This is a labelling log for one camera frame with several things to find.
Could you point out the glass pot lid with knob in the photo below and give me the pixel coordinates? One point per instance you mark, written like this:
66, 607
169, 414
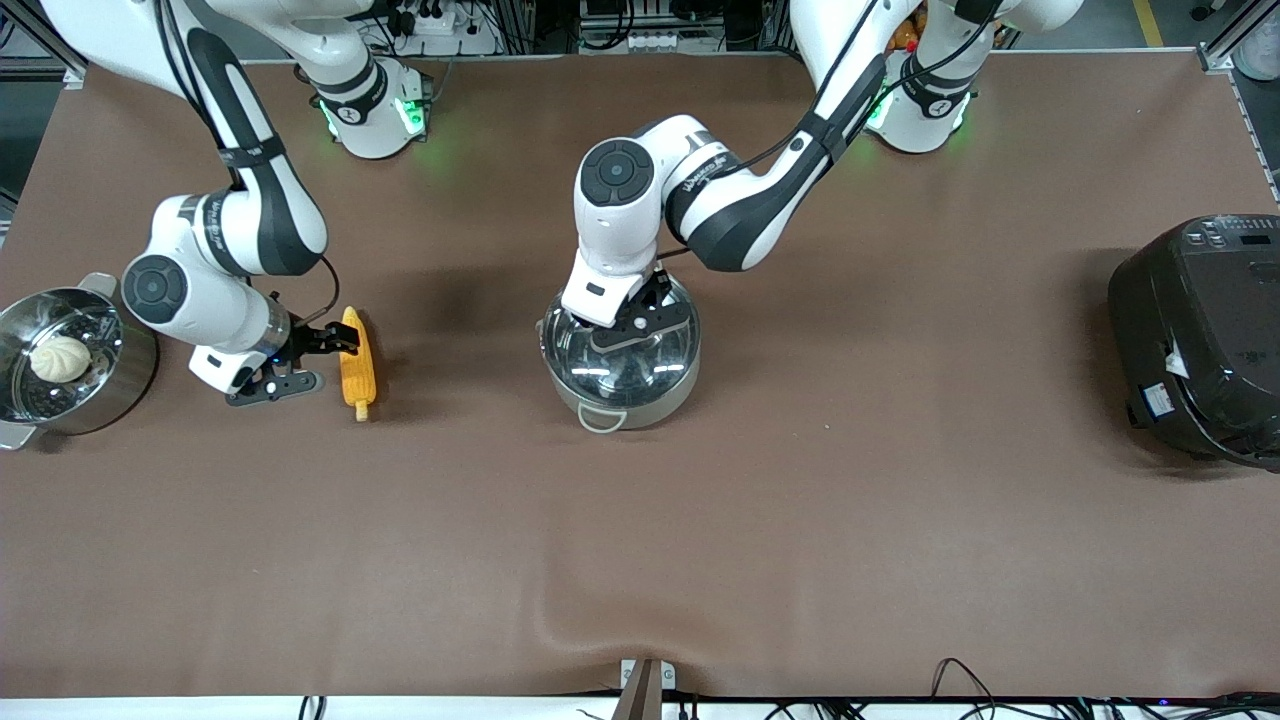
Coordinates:
640, 378

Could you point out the yellow corn cob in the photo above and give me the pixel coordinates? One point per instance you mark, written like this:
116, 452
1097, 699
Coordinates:
358, 375

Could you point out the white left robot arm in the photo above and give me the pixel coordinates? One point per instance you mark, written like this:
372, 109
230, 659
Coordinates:
730, 200

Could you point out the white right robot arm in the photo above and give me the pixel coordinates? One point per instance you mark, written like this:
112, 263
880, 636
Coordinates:
255, 180

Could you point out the stainless steel steamer pot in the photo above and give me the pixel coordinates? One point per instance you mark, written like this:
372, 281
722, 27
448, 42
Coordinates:
135, 365

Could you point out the perforated steel steamer tray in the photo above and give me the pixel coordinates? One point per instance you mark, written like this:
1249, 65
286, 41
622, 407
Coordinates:
95, 335

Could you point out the white steamed bun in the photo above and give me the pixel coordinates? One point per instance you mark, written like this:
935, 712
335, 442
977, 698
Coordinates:
60, 358

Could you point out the brown table cloth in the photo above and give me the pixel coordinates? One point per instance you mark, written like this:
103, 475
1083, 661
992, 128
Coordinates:
640, 550

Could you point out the white multi-socket strip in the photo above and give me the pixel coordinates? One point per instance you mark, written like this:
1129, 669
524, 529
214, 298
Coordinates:
640, 42

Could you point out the white power strip with plugs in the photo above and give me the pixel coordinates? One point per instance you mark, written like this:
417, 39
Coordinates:
440, 25

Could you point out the bag of orange fruit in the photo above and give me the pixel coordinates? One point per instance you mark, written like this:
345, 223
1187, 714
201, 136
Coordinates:
908, 32

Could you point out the black rice cooker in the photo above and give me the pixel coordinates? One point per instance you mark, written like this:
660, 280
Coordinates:
1200, 345

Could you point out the metal table clamp bracket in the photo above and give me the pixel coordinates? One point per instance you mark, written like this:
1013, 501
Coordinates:
645, 685

